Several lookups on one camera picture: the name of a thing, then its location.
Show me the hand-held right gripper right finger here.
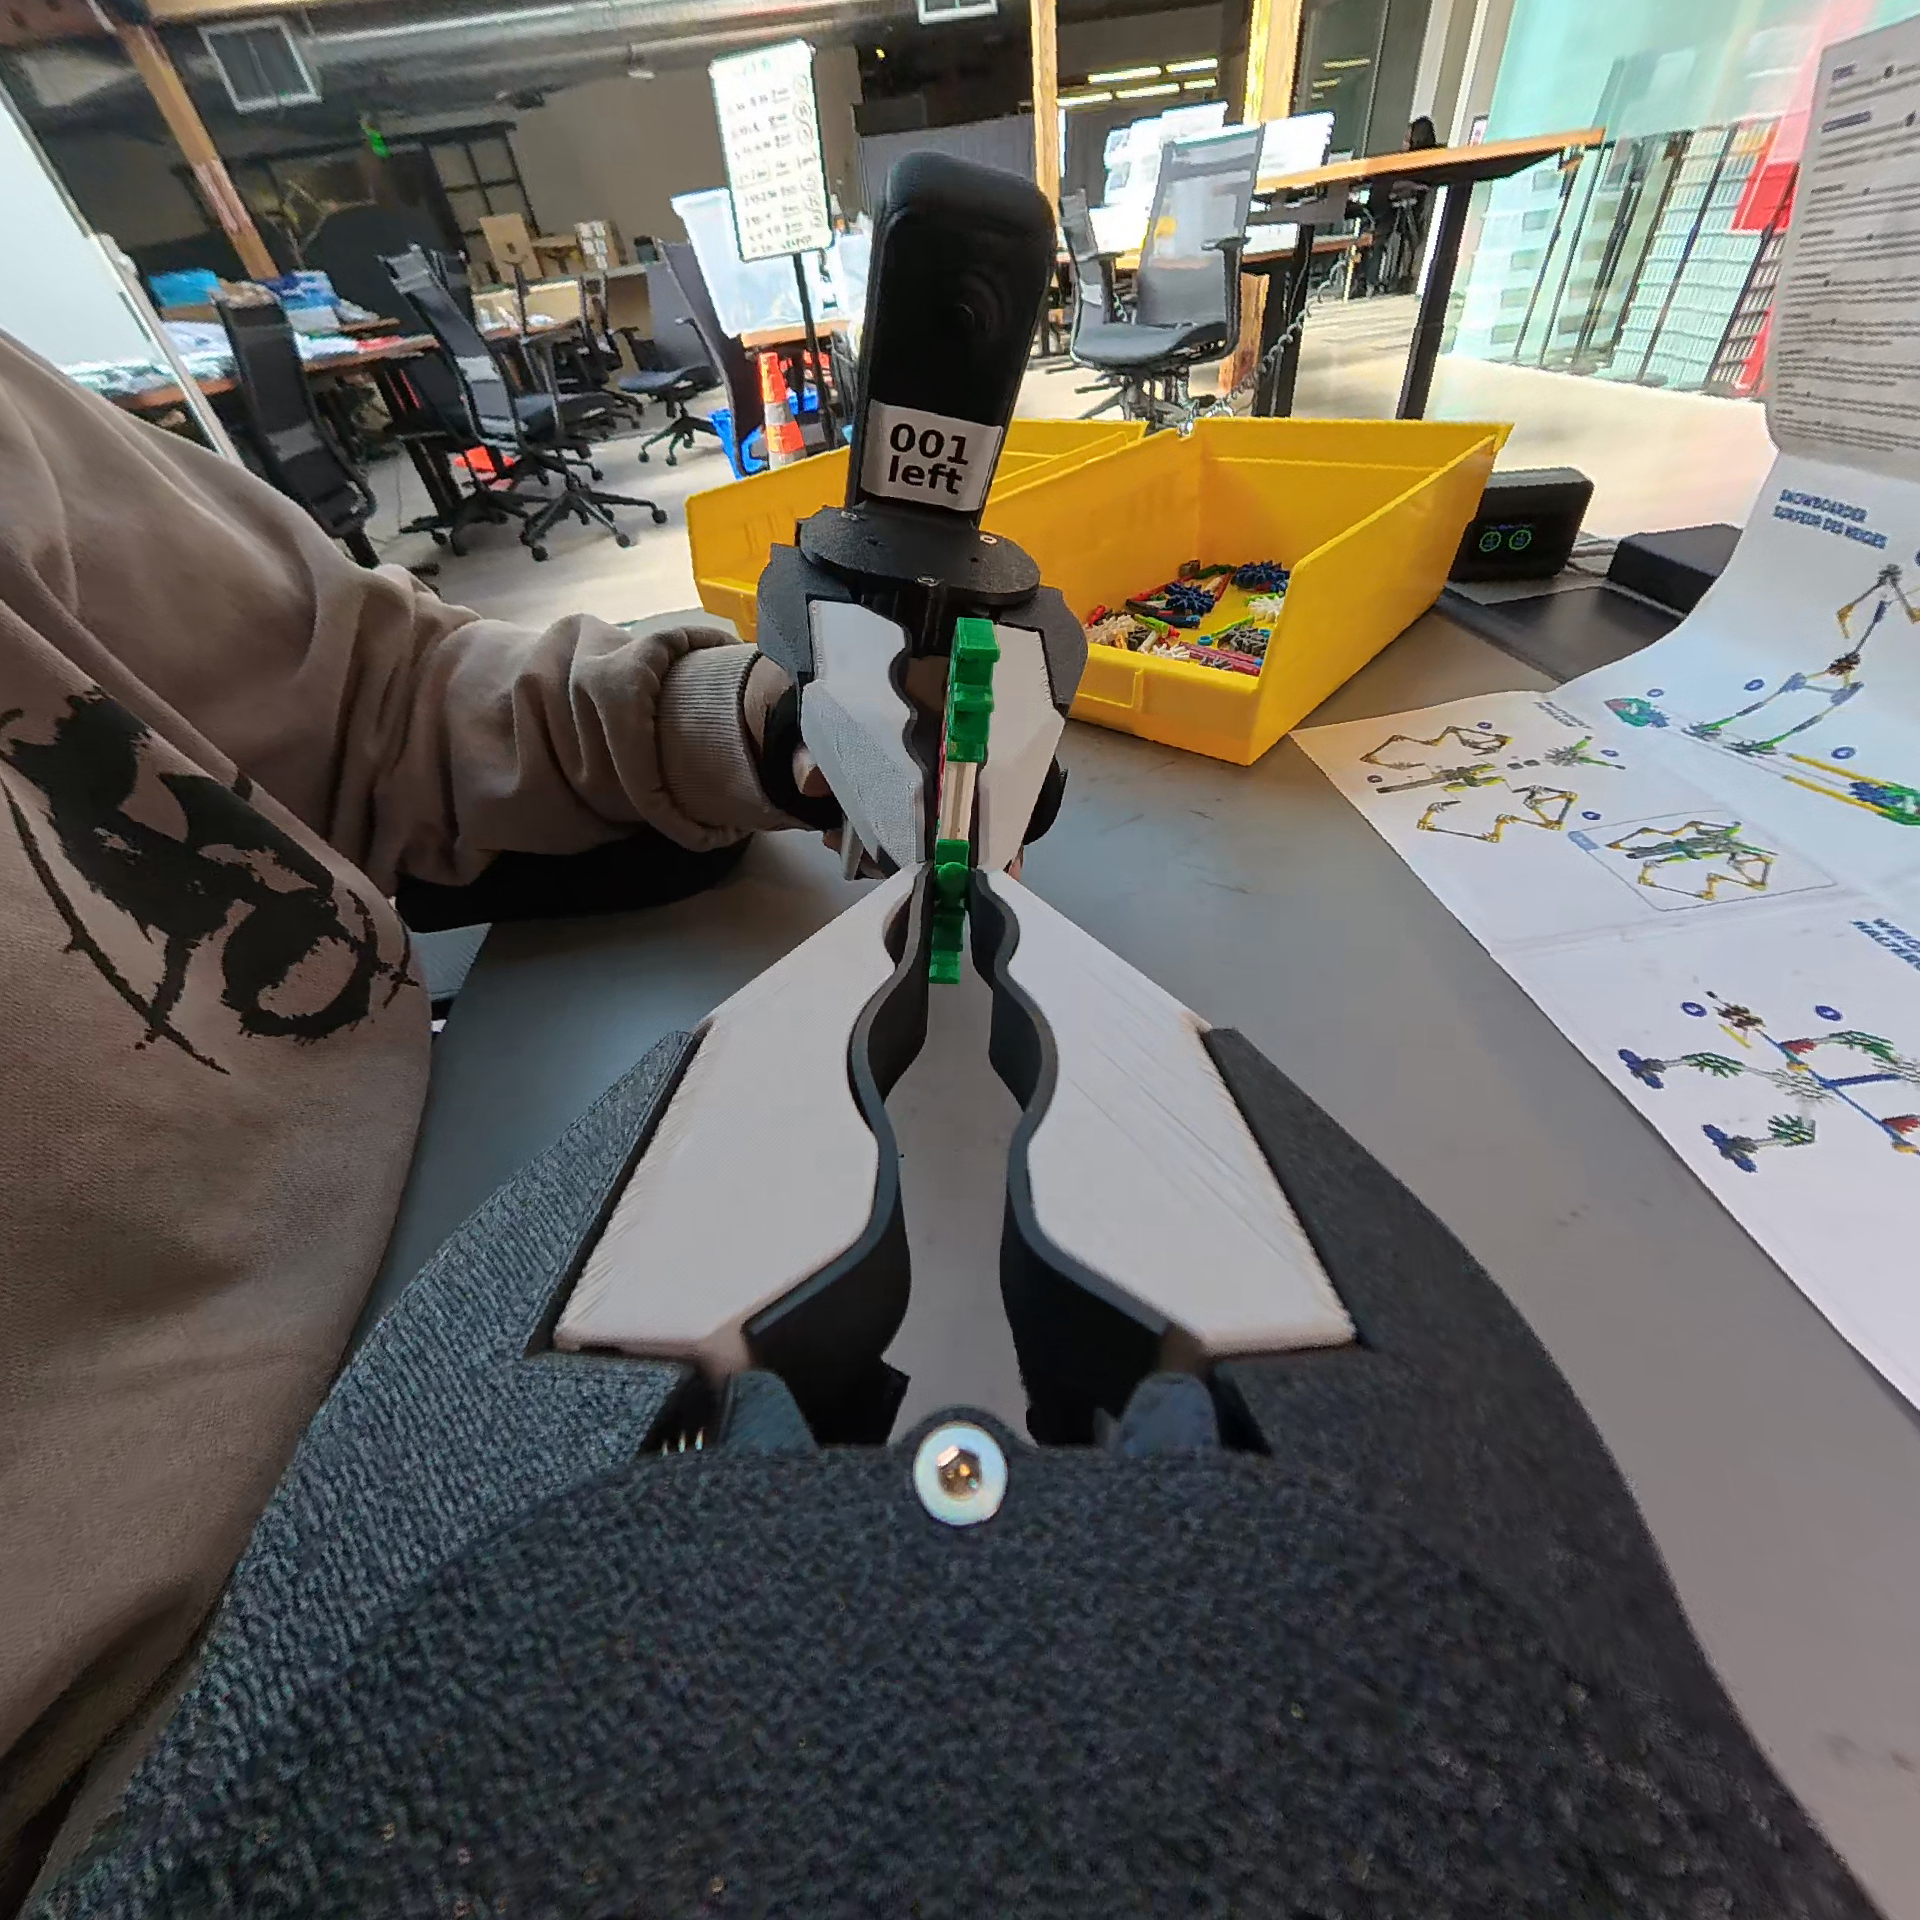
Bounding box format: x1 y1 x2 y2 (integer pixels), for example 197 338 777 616
961 870 1362 1388

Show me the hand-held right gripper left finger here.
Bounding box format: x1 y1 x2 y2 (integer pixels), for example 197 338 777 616
548 870 946 1388

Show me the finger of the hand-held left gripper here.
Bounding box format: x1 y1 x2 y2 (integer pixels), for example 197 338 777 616
973 616 1081 870
796 593 954 879

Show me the grey desk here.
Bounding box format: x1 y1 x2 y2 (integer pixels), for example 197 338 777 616
361 589 1920 1920

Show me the person's left hand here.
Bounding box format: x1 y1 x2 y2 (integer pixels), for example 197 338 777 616
731 644 853 835

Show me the pile of toy pieces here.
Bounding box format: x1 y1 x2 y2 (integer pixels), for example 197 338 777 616
1081 558 1297 681

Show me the black office chair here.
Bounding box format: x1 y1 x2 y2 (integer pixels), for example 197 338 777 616
384 247 671 565
1065 119 1266 428
212 299 390 573

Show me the white sign board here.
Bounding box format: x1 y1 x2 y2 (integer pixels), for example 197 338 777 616
709 36 840 271

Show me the wooden office table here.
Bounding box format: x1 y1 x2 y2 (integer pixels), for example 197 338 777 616
1258 130 1610 428

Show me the fold-out toy instruction sheet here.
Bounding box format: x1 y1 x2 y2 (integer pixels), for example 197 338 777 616
1287 0 1920 1421

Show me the black digital clock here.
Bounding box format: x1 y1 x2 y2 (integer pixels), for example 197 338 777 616
1445 466 1604 589

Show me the small black device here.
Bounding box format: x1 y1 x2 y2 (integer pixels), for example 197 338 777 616
1604 525 1749 620

